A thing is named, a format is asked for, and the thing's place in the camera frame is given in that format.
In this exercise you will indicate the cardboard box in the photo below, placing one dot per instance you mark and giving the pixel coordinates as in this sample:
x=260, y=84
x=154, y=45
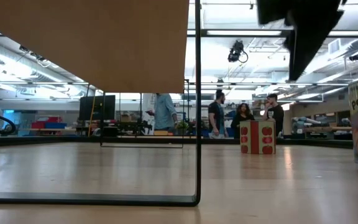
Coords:
x=126, y=118

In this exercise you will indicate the yellow background box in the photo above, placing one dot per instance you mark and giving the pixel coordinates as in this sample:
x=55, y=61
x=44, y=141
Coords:
x=162, y=132

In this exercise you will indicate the black metal table frame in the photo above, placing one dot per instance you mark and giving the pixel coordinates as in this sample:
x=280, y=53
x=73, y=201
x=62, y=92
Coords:
x=57, y=140

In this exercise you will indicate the black monitor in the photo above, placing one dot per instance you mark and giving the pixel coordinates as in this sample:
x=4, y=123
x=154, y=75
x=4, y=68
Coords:
x=98, y=107

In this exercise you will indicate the black overhead camera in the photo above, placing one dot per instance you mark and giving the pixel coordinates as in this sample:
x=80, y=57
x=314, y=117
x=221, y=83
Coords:
x=235, y=51

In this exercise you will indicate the red storage bin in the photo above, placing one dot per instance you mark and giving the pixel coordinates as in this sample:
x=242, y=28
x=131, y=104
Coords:
x=37, y=124

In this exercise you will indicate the small background plant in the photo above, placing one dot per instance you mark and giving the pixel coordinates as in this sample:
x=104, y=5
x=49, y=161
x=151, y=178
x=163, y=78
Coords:
x=182, y=125

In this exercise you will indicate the black background robot arm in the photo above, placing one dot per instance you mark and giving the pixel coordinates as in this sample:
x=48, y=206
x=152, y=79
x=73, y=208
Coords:
x=135, y=127

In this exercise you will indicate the pale teal background robot arm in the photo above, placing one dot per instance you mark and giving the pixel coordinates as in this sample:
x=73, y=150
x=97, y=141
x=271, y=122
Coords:
x=303, y=123

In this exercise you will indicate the yellow pole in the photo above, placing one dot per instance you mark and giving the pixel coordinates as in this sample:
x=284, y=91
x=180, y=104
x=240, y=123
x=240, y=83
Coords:
x=91, y=119

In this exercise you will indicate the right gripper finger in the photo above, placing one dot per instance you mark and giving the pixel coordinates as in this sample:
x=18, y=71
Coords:
x=309, y=37

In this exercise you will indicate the black overhead rig frame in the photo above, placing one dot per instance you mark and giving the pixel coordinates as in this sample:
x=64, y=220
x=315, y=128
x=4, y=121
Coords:
x=244, y=36

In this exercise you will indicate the blue storage bin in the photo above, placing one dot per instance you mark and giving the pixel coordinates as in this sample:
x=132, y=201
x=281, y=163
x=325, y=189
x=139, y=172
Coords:
x=56, y=125

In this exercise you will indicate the black ceiling fixture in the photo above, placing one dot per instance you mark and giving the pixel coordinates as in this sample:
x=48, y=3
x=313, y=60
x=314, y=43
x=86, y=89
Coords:
x=356, y=56

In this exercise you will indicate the wooden shelf with black legs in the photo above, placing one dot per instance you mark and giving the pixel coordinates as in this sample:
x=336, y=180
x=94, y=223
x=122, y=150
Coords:
x=89, y=46

